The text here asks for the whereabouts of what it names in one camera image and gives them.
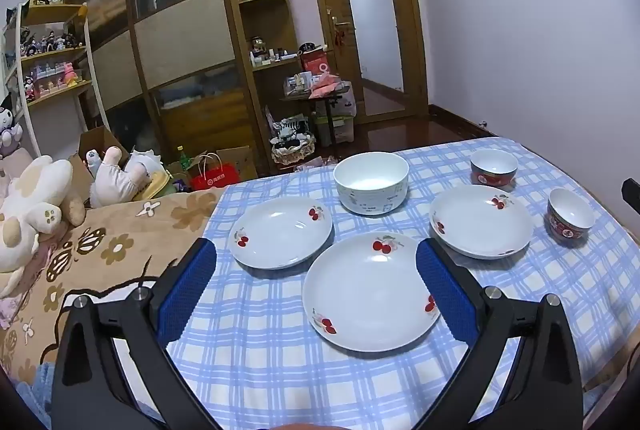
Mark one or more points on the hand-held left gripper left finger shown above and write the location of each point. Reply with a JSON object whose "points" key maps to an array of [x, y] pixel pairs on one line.
{"points": [[190, 290]]}

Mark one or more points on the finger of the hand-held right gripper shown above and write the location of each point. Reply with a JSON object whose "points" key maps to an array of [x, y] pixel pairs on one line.
{"points": [[632, 192]]}

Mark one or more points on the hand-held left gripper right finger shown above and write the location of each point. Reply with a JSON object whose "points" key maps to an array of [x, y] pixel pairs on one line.
{"points": [[445, 295]]}

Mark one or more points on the small red patterned bowl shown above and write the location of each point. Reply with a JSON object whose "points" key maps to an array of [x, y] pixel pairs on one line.
{"points": [[493, 169], [570, 220]]}

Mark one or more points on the white cherry-print plate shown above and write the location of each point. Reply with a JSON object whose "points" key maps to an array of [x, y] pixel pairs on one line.
{"points": [[280, 235], [365, 295], [480, 225]]}

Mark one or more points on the large white bowl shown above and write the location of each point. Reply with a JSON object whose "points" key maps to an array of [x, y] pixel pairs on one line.
{"points": [[372, 185]]}

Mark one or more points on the blue checkered cloth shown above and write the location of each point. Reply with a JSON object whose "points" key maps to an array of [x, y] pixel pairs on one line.
{"points": [[280, 360]]}

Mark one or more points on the red paper bag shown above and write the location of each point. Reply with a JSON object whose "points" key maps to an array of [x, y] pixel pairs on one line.
{"points": [[217, 177]]}

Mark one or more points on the green bottle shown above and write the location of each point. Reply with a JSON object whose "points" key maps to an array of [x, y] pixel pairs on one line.
{"points": [[184, 158]]}

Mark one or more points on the pale pink plush doll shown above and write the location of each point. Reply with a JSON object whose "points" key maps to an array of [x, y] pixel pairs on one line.
{"points": [[112, 182]]}

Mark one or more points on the white-haired plush doll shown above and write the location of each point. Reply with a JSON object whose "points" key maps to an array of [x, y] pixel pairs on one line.
{"points": [[145, 164]]}

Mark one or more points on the small white blue plush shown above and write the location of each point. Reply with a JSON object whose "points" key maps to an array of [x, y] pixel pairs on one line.
{"points": [[93, 158]]}

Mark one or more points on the cream plush toy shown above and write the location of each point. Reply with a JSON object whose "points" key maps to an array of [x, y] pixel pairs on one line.
{"points": [[35, 205]]}

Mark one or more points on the box of pink packets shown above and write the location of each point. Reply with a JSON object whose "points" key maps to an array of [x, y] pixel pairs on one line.
{"points": [[315, 163]]}

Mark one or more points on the woven basket of clutter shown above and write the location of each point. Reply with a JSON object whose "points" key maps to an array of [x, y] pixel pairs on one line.
{"points": [[292, 144]]}

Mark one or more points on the person's blue clothing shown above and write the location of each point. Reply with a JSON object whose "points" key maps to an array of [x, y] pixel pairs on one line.
{"points": [[35, 385]]}

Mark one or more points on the clear plastic storage box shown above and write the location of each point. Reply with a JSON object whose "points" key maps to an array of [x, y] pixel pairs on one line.
{"points": [[342, 124]]}

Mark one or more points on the cluttered side table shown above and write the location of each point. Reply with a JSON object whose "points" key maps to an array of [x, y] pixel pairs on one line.
{"points": [[325, 109]]}

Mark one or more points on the black purple plush toy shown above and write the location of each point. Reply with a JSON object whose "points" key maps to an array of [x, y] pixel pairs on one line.
{"points": [[10, 134]]}

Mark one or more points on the pink cloth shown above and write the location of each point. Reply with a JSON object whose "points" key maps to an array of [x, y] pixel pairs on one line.
{"points": [[327, 85]]}

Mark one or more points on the white shelf unit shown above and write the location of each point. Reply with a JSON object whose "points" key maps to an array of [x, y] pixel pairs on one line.
{"points": [[55, 89]]}

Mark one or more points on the wooden wardrobe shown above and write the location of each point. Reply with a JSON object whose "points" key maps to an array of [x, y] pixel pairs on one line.
{"points": [[185, 34]]}

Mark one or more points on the collection of shelf figurines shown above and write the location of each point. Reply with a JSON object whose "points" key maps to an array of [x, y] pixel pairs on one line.
{"points": [[50, 74]]}

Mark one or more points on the red gift box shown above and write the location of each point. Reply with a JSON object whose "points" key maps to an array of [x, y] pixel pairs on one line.
{"points": [[316, 62]]}

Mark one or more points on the wooden door with glass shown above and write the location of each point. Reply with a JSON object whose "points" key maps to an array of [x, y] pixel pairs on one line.
{"points": [[415, 34]]}

